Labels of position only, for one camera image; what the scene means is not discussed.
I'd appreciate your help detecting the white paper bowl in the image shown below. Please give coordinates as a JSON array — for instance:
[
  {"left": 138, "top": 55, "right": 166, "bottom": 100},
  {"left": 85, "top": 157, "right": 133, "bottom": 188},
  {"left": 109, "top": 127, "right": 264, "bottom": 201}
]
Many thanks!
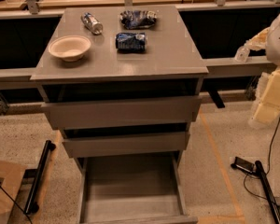
[{"left": 49, "top": 35, "right": 91, "bottom": 62}]

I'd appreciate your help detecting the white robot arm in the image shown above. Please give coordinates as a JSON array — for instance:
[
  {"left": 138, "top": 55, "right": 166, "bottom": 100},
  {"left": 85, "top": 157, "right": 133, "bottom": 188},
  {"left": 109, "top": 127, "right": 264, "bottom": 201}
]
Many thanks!
[{"left": 245, "top": 14, "right": 280, "bottom": 127}]

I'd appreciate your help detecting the black bar floor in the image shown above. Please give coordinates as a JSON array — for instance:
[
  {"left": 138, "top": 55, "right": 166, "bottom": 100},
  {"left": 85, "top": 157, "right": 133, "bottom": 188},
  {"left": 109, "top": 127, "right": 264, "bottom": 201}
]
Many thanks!
[
  {"left": 255, "top": 161, "right": 280, "bottom": 224},
  {"left": 24, "top": 140, "right": 56, "bottom": 215}
]

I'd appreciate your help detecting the black bar left floor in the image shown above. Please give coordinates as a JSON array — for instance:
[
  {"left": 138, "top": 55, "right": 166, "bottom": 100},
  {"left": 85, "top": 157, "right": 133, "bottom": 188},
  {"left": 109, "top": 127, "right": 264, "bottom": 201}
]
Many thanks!
[{"left": 24, "top": 140, "right": 56, "bottom": 215}]

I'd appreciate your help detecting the black cable right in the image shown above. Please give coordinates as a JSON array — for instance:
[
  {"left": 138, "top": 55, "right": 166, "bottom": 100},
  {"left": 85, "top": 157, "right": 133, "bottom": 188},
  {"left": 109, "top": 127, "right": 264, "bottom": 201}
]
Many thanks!
[{"left": 243, "top": 108, "right": 280, "bottom": 224}]

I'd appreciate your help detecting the blue chip bag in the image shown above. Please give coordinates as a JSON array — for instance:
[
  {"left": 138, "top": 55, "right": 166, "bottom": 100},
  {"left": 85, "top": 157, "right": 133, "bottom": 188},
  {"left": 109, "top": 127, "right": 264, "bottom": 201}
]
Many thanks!
[{"left": 119, "top": 10, "right": 157, "bottom": 30}]

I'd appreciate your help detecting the small black device floor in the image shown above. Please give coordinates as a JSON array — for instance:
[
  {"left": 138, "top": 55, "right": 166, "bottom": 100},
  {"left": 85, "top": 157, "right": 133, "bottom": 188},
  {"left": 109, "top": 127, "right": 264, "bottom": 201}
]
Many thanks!
[{"left": 231, "top": 157, "right": 255, "bottom": 174}]

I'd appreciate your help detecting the clear sanitizer pump bottle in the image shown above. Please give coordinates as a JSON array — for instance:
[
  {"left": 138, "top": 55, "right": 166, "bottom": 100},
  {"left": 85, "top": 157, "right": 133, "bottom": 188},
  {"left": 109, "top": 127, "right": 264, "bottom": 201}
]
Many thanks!
[{"left": 234, "top": 46, "right": 250, "bottom": 63}]

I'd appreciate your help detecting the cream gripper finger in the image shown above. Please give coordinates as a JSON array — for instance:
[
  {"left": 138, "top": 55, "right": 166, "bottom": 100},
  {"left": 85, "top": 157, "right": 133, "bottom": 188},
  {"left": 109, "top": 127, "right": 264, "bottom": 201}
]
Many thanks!
[
  {"left": 249, "top": 68, "right": 280, "bottom": 125},
  {"left": 245, "top": 28, "right": 269, "bottom": 51}
]

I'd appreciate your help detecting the cardboard box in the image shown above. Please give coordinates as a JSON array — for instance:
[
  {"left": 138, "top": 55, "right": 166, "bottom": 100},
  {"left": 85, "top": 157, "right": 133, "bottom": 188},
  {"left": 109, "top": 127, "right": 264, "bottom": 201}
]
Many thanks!
[{"left": 0, "top": 160, "right": 26, "bottom": 224}]

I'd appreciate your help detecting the black bar right floor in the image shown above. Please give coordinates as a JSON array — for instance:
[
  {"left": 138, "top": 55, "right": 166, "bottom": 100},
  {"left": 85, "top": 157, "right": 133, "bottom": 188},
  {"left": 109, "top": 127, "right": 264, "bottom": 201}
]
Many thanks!
[{"left": 255, "top": 161, "right": 280, "bottom": 224}]

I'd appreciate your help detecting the grey middle drawer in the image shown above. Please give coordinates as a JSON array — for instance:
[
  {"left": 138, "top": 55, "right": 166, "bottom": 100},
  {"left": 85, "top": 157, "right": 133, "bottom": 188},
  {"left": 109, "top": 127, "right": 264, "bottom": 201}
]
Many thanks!
[{"left": 63, "top": 132, "right": 189, "bottom": 158}]

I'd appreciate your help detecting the grey drawer cabinet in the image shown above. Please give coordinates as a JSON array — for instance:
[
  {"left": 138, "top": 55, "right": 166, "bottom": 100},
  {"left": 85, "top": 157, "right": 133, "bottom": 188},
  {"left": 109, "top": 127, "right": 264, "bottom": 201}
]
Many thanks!
[{"left": 30, "top": 5, "right": 209, "bottom": 224}]

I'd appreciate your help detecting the grey top drawer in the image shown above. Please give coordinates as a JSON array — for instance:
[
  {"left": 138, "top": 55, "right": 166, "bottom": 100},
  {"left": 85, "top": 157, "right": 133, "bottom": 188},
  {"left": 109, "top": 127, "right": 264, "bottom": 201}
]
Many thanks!
[{"left": 42, "top": 96, "right": 202, "bottom": 130}]

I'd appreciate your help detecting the open grey bottom drawer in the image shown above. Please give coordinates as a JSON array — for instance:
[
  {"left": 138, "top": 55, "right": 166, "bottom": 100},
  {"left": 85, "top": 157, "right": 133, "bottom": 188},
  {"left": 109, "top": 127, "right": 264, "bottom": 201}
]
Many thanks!
[{"left": 77, "top": 153, "right": 198, "bottom": 224}]

